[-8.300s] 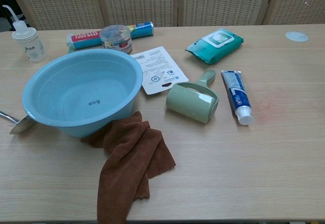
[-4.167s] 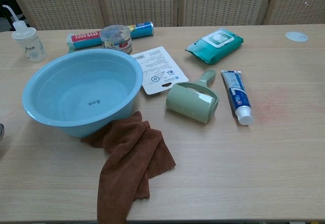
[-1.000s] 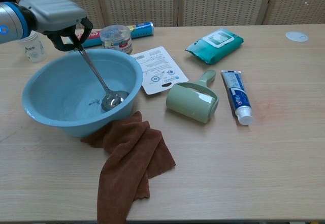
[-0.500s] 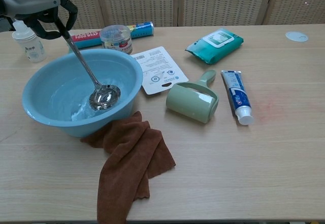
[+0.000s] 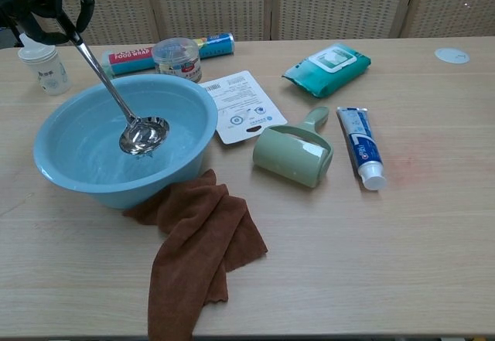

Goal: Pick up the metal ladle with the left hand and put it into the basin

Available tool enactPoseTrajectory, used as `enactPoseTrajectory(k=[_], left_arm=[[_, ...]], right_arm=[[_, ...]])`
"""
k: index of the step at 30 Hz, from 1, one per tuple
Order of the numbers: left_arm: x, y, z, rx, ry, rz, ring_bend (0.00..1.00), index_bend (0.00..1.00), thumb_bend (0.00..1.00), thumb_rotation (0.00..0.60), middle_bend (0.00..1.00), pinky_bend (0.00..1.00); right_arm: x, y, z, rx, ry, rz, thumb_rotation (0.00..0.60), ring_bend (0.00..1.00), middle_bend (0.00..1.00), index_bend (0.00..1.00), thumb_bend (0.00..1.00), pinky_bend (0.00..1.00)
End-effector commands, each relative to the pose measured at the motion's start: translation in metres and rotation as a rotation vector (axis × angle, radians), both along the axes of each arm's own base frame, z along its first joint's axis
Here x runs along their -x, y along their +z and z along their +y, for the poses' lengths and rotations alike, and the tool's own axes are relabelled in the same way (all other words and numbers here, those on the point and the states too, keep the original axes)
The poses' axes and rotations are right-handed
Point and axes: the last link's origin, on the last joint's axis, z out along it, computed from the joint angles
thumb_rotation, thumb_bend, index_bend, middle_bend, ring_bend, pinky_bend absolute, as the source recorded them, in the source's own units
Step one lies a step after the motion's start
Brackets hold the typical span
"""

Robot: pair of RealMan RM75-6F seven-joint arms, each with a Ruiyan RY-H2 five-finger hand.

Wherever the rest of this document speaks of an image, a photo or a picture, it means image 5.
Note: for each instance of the clear jar of clips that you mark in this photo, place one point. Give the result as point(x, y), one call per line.
point(178, 60)

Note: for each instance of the blue white toothpaste tube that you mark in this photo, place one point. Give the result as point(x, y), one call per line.
point(361, 140)

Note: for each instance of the wooden woven folding screen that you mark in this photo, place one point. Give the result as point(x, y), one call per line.
point(309, 4)

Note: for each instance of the light blue plastic basin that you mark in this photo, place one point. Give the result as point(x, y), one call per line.
point(77, 171)

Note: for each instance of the teal wet wipes pack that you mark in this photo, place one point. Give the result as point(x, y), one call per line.
point(328, 70)

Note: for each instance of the white product card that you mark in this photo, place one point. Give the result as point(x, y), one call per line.
point(243, 105)

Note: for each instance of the green lint roller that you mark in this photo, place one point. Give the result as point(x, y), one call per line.
point(286, 159)

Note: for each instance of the white round table cap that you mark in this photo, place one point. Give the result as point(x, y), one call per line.
point(451, 55)

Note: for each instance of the plastic food wrap box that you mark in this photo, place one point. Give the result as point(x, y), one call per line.
point(131, 60)

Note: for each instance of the clear squeeze bottle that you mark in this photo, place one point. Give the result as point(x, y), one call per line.
point(48, 72)

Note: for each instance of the brown microfibre cloth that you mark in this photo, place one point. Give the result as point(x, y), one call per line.
point(201, 240)

